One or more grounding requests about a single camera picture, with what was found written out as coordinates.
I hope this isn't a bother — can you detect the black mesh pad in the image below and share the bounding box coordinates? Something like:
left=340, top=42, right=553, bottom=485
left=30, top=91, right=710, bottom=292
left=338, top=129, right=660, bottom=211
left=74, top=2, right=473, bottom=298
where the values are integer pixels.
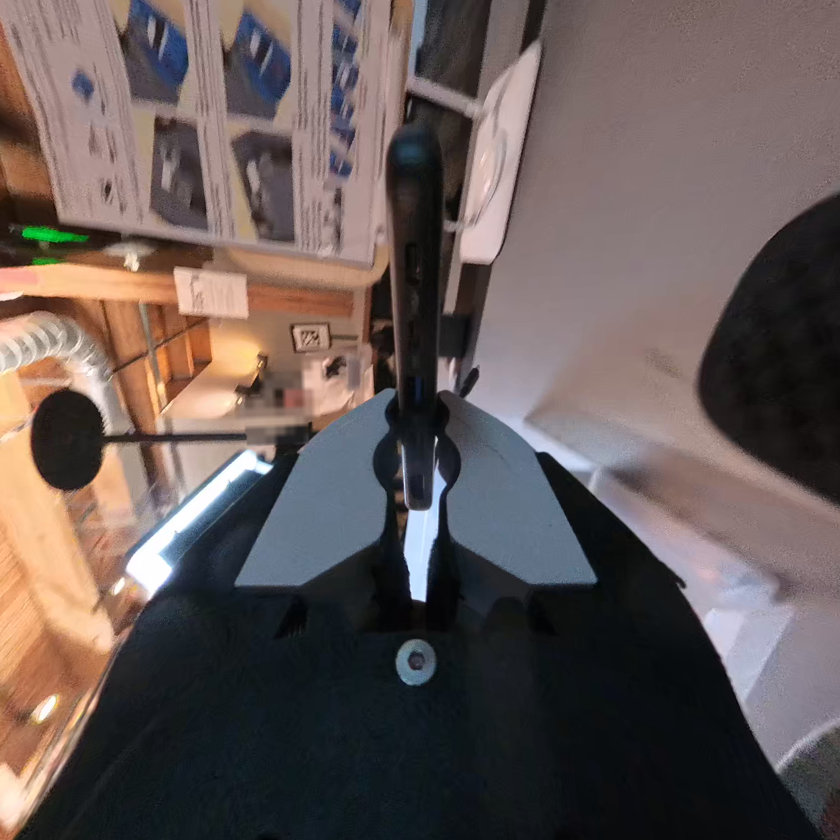
left=697, top=193, right=840, bottom=508

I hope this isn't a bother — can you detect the bright light panel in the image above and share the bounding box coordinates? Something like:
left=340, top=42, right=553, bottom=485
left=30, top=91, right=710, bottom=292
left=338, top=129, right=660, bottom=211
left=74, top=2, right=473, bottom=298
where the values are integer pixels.
left=123, top=449, right=274, bottom=597

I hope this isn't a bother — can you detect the black foam microphone on boom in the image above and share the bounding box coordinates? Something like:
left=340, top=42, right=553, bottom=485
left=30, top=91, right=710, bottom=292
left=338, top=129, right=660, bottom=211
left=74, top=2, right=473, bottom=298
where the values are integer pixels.
left=31, top=390, right=250, bottom=492

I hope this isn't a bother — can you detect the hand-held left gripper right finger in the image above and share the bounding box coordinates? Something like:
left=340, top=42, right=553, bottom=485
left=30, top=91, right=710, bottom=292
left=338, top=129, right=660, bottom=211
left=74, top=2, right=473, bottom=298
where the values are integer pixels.
left=427, top=390, right=598, bottom=608

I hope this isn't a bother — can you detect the white paper label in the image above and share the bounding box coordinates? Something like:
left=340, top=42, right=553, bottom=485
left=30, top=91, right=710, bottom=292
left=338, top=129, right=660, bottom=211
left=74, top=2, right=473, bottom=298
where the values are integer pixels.
left=173, top=266, right=249, bottom=320

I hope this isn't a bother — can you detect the white flat device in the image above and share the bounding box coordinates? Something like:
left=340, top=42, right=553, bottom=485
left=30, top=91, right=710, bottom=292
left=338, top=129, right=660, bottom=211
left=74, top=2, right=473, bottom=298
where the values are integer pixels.
left=458, top=39, right=543, bottom=265

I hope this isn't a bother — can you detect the silver ventilation duct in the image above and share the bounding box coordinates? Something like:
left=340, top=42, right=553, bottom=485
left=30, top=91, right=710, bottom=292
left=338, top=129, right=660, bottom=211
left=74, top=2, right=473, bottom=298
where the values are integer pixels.
left=0, top=311, right=127, bottom=431

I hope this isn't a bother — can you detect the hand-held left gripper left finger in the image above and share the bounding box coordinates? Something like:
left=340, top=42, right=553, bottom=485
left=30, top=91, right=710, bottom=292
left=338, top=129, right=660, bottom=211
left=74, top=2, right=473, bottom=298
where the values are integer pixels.
left=235, top=387, right=413, bottom=608

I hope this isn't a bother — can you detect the printed instruction sheet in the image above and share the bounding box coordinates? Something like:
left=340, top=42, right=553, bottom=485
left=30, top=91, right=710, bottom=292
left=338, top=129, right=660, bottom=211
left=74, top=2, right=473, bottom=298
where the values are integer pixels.
left=0, top=0, right=396, bottom=269

